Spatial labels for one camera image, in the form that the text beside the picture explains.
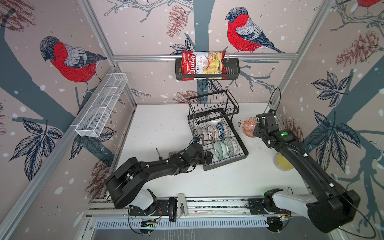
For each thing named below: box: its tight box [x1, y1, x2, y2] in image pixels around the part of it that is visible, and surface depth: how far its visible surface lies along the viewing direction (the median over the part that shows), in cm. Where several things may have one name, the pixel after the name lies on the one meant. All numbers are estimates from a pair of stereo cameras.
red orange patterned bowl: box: [242, 117, 258, 138], surface depth 84 cm
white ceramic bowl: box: [207, 118, 222, 126], surface depth 103 cm
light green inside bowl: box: [213, 141, 229, 160], surface depth 89 cm
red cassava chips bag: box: [181, 50, 227, 81], surface depth 90 cm
